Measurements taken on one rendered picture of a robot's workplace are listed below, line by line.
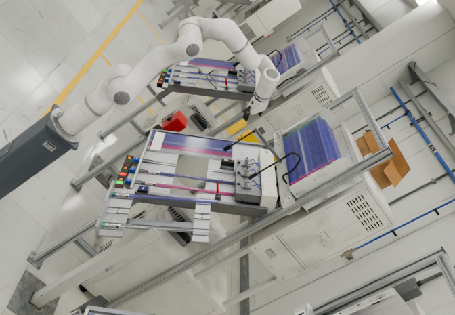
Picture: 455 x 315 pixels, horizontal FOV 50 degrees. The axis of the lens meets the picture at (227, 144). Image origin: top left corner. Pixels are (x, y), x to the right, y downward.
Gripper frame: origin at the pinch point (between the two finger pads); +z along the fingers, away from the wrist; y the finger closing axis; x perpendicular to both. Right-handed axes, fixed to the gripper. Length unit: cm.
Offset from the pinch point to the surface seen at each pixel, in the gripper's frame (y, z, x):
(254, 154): 20, 48, 0
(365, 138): 76, 23, -30
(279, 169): 12.6, 26.1, -23.8
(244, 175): -7.3, 28.3, -17.1
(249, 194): -15.2, 22.3, -30.3
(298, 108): 103, 80, 35
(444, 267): -18, -54, -109
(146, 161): -44, 46, 21
